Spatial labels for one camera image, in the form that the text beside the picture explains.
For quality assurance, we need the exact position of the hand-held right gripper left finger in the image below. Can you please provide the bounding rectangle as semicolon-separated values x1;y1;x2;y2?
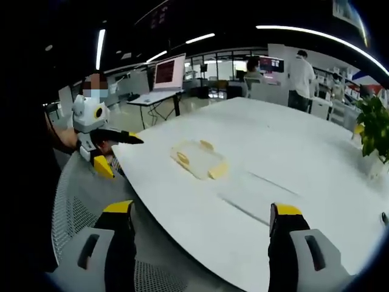
51;200;137;292

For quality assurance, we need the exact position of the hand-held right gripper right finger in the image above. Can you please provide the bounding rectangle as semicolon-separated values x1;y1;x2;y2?
267;203;355;292

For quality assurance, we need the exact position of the small yellow plastic buckle part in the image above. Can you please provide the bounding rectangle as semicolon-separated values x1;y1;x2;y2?
175;151;191;167

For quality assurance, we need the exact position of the large yellow plastic buckle part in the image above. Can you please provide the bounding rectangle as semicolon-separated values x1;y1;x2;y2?
207;162;229;181

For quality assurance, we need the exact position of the person's blue face mask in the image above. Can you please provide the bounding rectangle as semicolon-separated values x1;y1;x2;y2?
90;88;109;102

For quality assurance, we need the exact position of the grey mesh chair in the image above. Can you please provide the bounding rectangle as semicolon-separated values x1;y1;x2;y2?
50;149;186;292

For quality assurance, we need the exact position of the white folding desk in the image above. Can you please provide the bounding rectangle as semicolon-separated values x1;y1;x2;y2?
126;89;185;130

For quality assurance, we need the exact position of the long ceiling light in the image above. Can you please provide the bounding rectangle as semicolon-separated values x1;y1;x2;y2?
95;29;106;71
185;33;216;44
146;50;168;64

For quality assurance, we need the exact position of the person's dark clothing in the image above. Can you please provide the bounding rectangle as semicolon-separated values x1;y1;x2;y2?
0;60;77;274

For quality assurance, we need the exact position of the pink-screen computer monitor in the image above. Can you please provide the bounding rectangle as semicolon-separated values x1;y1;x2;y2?
152;53;187;92

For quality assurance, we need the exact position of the small yellow plastic clip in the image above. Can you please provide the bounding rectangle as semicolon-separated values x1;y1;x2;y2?
198;139;216;152

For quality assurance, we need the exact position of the green potted plant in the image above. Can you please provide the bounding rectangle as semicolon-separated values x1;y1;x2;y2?
353;95;389;165

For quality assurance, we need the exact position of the curved ceiling light strip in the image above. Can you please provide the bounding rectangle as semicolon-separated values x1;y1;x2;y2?
255;25;389;76

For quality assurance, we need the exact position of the dark wall monitor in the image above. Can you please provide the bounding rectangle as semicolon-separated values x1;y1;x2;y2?
259;56;285;74

